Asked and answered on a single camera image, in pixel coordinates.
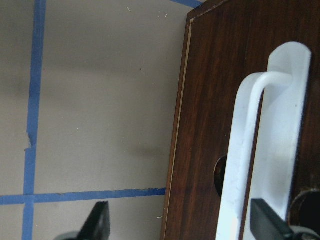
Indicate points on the white drawer handle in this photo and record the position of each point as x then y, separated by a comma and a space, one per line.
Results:
264, 138

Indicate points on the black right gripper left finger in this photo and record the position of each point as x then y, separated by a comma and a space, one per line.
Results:
96, 227

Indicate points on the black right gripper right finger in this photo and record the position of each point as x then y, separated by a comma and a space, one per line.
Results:
265, 224

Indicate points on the dark wooden drawer cabinet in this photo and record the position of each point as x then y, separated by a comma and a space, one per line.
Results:
224, 42

